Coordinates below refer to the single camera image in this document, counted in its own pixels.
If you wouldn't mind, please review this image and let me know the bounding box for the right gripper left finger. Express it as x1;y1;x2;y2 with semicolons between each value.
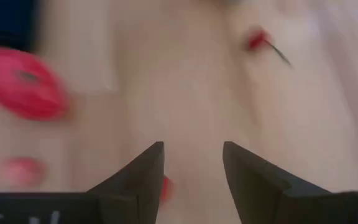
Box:
86;141;166;224

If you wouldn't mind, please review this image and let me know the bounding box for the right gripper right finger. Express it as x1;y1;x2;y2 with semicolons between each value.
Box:
222;141;356;224

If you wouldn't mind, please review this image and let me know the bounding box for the pink toy strawberry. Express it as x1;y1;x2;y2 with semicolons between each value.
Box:
0;156;47;189

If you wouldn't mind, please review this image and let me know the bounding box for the red toy cherry with stem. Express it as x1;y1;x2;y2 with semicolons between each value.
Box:
245;27;293;68

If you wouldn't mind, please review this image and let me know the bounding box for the pink-red toy tomato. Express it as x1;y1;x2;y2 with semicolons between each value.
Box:
0;45;71;123

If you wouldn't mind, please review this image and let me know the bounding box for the navy blue cloth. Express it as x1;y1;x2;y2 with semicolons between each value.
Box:
0;0;39;53

